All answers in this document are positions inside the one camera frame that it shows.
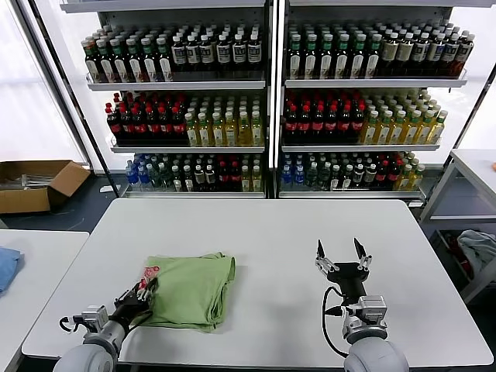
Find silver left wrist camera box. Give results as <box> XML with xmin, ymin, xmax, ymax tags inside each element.
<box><xmin>81</xmin><ymin>305</ymin><xmax>110</xmax><ymax>327</ymax></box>

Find crumpled light blue cloth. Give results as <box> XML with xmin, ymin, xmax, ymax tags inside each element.
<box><xmin>456</xmin><ymin>229</ymin><xmax>496</xmax><ymax>281</ymax></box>

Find beige-label dark bottle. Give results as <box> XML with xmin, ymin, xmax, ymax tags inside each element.
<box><xmin>382</xmin><ymin>32</ymin><xmax>401</xmax><ymax>77</ymax></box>
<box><xmin>398</xmin><ymin>32</ymin><xmax>416</xmax><ymax>77</ymax></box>

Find red cloth item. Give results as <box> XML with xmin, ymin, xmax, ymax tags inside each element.
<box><xmin>444</xmin><ymin>231</ymin><xmax>473</xmax><ymax>274</ymax></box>

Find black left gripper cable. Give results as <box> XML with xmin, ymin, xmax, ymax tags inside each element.
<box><xmin>126</xmin><ymin>308</ymin><xmax>153</xmax><ymax>331</ymax></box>

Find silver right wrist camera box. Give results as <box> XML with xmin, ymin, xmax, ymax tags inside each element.
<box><xmin>358</xmin><ymin>294</ymin><xmax>388</xmax><ymax>326</ymax></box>

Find small red-label cola bottle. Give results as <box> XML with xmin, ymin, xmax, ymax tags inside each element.
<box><xmin>388</xmin><ymin>160</ymin><xmax>401</xmax><ymax>190</ymax></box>
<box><xmin>377</xmin><ymin>160</ymin><xmax>390</xmax><ymax>190</ymax></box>
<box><xmin>218</xmin><ymin>160</ymin><xmax>231</xmax><ymax>192</ymax></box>
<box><xmin>230</xmin><ymin>160</ymin><xmax>243</xmax><ymax>192</ymax></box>

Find grey metal frame table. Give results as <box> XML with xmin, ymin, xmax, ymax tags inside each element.
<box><xmin>417</xmin><ymin>148</ymin><xmax>496</xmax><ymax>305</ymax></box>

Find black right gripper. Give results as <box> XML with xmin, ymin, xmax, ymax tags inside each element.
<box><xmin>314</xmin><ymin>237</ymin><xmax>374</xmax><ymax>305</ymax></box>

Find white-cap blue-label dark bottle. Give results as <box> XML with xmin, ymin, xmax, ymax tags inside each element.
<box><xmin>232</xmin><ymin>33</ymin><xmax>248</xmax><ymax>73</ymax></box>
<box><xmin>247</xmin><ymin>33</ymin><xmax>263</xmax><ymax>73</ymax></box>
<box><xmin>216</xmin><ymin>33</ymin><xmax>233</xmax><ymax>73</ymax></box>
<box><xmin>455</xmin><ymin>34</ymin><xmax>476</xmax><ymax>77</ymax></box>
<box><xmin>186</xmin><ymin>34</ymin><xmax>202</xmax><ymax>73</ymax></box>
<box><xmin>199</xmin><ymin>33</ymin><xmax>215</xmax><ymax>73</ymax></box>
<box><xmin>443</xmin><ymin>33</ymin><xmax>461</xmax><ymax>77</ymax></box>
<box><xmin>412</xmin><ymin>32</ymin><xmax>430</xmax><ymax>77</ymax></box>
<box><xmin>427</xmin><ymin>32</ymin><xmax>447</xmax><ymax>77</ymax></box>
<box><xmin>171</xmin><ymin>34</ymin><xmax>187</xmax><ymax>73</ymax></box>

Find blue folded cloth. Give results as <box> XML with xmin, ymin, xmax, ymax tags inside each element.
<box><xmin>0</xmin><ymin>246</ymin><xmax>25</xmax><ymax>298</ymax></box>

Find brown cardboard box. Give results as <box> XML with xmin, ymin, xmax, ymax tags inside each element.
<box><xmin>0</xmin><ymin>159</ymin><xmax>91</xmax><ymax>215</ymax></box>

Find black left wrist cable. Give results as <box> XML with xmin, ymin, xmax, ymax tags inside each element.
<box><xmin>57</xmin><ymin>315</ymin><xmax>84</xmax><ymax>333</ymax></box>

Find grey metal parts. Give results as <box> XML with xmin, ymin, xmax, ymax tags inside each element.
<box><xmin>0</xmin><ymin>173</ymin><xmax>53</xmax><ymax>191</ymax></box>

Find green polo shirt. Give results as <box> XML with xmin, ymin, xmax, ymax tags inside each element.
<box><xmin>133</xmin><ymin>252</ymin><xmax>237</xmax><ymax>334</ymax></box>

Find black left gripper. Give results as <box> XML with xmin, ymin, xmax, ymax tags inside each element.
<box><xmin>113</xmin><ymin>277</ymin><xmax>160</xmax><ymax>327</ymax></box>

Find white side table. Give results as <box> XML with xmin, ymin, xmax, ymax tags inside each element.
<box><xmin>0</xmin><ymin>229</ymin><xmax>91</xmax><ymax>372</ymax></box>

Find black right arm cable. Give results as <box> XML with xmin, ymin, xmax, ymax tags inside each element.
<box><xmin>322</xmin><ymin>285</ymin><xmax>350</xmax><ymax>358</ymax></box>

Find white shelf upright post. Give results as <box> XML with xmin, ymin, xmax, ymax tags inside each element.
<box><xmin>270</xmin><ymin>0</ymin><xmax>283</xmax><ymax>200</ymax></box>

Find red-cap cola bottle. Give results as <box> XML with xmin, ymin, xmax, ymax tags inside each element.
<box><xmin>120</xmin><ymin>106</ymin><xmax>135</xmax><ymax>143</ymax></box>
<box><xmin>285</xmin><ymin>105</ymin><xmax>299</xmax><ymax>143</ymax></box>
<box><xmin>352</xmin><ymin>104</ymin><xmax>367</xmax><ymax>143</ymax></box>
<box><xmin>325</xmin><ymin>105</ymin><xmax>339</xmax><ymax>143</ymax></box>
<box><xmin>146</xmin><ymin>106</ymin><xmax>161</xmax><ymax>143</ymax></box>
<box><xmin>172</xmin><ymin>106</ymin><xmax>188</xmax><ymax>143</ymax></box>
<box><xmin>159</xmin><ymin>106</ymin><xmax>174</xmax><ymax>143</ymax></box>
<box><xmin>133</xmin><ymin>106</ymin><xmax>147</xmax><ymax>143</ymax></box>
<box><xmin>298</xmin><ymin>105</ymin><xmax>313</xmax><ymax>143</ymax></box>
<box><xmin>106</xmin><ymin>102</ymin><xmax>123</xmax><ymax>143</ymax></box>
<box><xmin>312</xmin><ymin>105</ymin><xmax>326</xmax><ymax>143</ymax></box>
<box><xmin>339</xmin><ymin>105</ymin><xmax>353</xmax><ymax>143</ymax></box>

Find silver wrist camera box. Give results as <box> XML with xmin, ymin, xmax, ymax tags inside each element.
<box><xmin>358</xmin><ymin>294</ymin><xmax>388</xmax><ymax>326</ymax></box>
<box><xmin>81</xmin><ymin>305</ymin><xmax>110</xmax><ymax>327</ymax></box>

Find white drinks shelf unit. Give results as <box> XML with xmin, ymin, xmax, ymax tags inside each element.
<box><xmin>58</xmin><ymin>0</ymin><xmax>274</xmax><ymax>200</ymax></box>
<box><xmin>277</xmin><ymin>0</ymin><xmax>472</xmax><ymax>201</ymax></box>

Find green-cap dark tea bottle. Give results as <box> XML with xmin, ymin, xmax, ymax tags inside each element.
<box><xmin>366</xmin><ymin>33</ymin><xmax>383</xmax><ymax>80</ymax></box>
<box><xmin>84</xmin><ymin>39</ymin><xmax>102</xmax><ymax>84</ymax></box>
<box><xmin>288</xmin><ymin>34</ymin><xmax>304</xmax><ymax>80</ymax></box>
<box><xmin>319</xmin><ymin>33</ymin><xmax>336</xmax><ymax>80</ymax></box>
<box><xmin>110</xmin><ymin>36</ymin><xmax>130</xmax><ymax>84</ymax></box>
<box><xmin>336</xmin><ymin>33</ymin><xmax>351</xmax><ymax>80</ymax></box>
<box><xmin>97</xmin><ymin>37</ymin><xmax>115</xmax><ymax>84</ymax></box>
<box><xmin>156</xmin><ymin>36</ymin><xmax>174</xmax><ymax>83</ymax></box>
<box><xmin>350</xmin><ymin>33</ymin><xmax>367</xmax><ymax>80</ymax></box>
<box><xmin>126</xmin><ymin>36</ymin><xmax>144</xmax><ymax>83</ymax></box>
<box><xmin>140</xmin><ymin>36</ymin><xmax>159</xmax><ymax>83</ymax></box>
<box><xmin>304</xmin><ymin>34</ymin><xmax>319</xmax><ymax>80</ymax></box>

